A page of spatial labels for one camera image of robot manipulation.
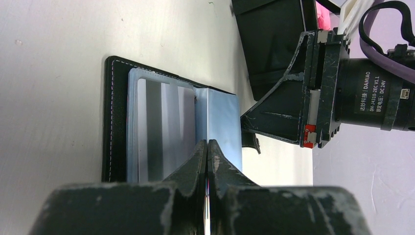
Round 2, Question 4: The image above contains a black plastic bin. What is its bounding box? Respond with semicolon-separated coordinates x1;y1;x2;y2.
232;0;318;101

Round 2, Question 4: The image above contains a thin card edge-on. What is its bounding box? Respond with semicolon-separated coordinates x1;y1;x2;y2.
204;179;211;235

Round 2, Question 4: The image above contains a black leather card holder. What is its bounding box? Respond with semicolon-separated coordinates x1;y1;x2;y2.
102;56;259;184

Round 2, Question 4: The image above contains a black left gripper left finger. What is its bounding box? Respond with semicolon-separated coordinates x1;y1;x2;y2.
30;140;208;235

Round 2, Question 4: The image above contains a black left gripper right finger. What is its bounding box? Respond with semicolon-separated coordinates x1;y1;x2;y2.
207;140;370;235

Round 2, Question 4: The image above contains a silver grey striped card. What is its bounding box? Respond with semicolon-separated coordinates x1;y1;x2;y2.
137;79;195;183

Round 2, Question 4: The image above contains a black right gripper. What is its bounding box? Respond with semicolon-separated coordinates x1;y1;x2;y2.
240;30;348;149

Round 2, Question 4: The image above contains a pink cloth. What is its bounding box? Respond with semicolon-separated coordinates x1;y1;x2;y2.
316;2;331;30

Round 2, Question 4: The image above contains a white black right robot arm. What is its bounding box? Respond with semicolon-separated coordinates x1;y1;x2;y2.
241;30;415;148

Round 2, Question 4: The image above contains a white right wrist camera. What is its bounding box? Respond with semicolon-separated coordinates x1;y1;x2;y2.
337;0;374;36

